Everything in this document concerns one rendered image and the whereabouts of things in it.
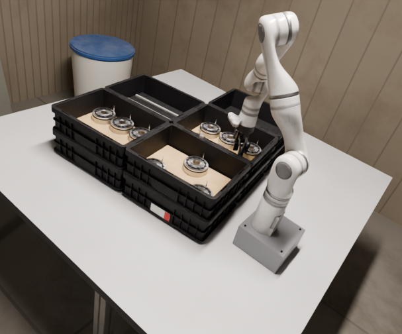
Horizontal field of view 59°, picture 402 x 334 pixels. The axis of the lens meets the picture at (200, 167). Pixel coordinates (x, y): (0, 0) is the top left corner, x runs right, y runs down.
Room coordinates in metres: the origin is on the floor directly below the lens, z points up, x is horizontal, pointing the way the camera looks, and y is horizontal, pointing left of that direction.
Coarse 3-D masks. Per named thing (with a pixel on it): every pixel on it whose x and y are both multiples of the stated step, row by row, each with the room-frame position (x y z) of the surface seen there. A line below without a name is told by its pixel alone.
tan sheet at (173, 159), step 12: (156, 156) 1.20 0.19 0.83; (168, 156) 1.22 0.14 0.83; (180, 156) 1.24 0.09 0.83; (168, 168) 1.14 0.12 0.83; (180, 168) 1.16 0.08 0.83; (192, 180) 1.10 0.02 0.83; (204, 180) 1.12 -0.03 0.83; (216, 180) 1.14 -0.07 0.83; (228, 180) 1.16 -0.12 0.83; (216, 192) 1.07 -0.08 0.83
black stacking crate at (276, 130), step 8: (232, 96) 1.85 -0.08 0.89; (240, 96) 1.85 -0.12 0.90; (216, 104) 1.68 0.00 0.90; (224, 104) 1.77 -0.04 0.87; (232, 104) 1.86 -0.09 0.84; (240, 104) 1.84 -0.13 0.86; (264, 104) 1.79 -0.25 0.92; (232, 112) 1.79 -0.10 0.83; (264, 112) 1.78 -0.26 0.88; (264, 120) 1.78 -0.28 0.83; (272, 120) 1.76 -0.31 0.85; (264, 128) 1.70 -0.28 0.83; (272, 128) 1.72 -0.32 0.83; (280, 144) 1.56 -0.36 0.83; (272, 152) 1.47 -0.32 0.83
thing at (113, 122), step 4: (112, 120) 1.34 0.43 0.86; (116, 120) 1.35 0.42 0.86; (128, 120) 1.38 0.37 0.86; (112, 124) 1.31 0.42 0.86; (116, 124) 1.32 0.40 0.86; (128, 124) 1.34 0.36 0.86; (132, 124) 1.35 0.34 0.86; (116, 128) 1.29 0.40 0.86; (120, 128) 1.29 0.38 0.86; (124, 128) 1.30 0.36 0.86; (128, 128) 1.31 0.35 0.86
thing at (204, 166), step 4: (188, 156) 1.21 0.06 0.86; (192, 156) 1.22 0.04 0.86; (196, 156) 1.23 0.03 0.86; (184, 160) 1.18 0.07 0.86; (188, 160) 1.19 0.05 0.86; (204, 160) 1.21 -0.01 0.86; (184, 164) 1.16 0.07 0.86; (188, 164) 1.16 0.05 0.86; (204, 164) 1.18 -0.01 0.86; (208, 164) 1.19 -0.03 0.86; (188, 168) 1.14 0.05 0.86; (192, 168) 1.14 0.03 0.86; (196, 168) 1.15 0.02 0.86; (200, 168) 1.15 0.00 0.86; (204, 168) 1.16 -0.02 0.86
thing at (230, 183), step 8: (160, 128) 1.26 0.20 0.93; (176, 128) 1.31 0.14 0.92; (152, 136) 1.20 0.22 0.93; (192, 136) 1.27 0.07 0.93; (136, 144) 1.11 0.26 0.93; (208, 144) 1.24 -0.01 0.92; (128, 152) 1.05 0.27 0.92; (224, 152) 1.21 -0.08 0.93; (136, 160) 1.04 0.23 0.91; (144, 160) 1.02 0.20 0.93; (240, 160) 1.18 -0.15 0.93; (152, 168) 1.01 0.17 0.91; (160, 168) 1.00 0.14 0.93; (248, 168) 1.15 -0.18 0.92; (168, 176) 0.98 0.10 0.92; (176, 176) 0.98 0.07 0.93; (240, 176) 1.08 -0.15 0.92; (176, 184) 0.96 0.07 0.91; (184, 184) 0.95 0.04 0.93; (232, 184) 1.02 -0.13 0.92; (192, 192) 0.93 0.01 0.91; (200, 192) 0.92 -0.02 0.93; (224, 192) 0.96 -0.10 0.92; (208, 200) 0.91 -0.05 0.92; (216, 200) 0.91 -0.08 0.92
